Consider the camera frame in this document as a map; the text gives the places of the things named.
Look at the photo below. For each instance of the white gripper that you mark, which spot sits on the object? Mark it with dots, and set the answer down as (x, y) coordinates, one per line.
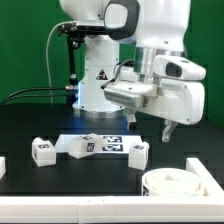
(176, 101)

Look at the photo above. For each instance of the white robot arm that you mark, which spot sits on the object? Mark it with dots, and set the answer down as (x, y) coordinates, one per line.
(134, 60)

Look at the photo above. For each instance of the white paper marker sheet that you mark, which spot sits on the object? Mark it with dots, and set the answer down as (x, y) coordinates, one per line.
(115, 143)

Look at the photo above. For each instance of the white block left edge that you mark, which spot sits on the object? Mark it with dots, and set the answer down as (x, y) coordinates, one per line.
(2, 167)

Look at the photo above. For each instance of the white front rail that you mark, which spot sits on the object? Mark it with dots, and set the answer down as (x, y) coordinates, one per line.
(110, 209)

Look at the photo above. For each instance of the black camera on stand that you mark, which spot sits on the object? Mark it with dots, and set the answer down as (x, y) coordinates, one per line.
(75, 36)

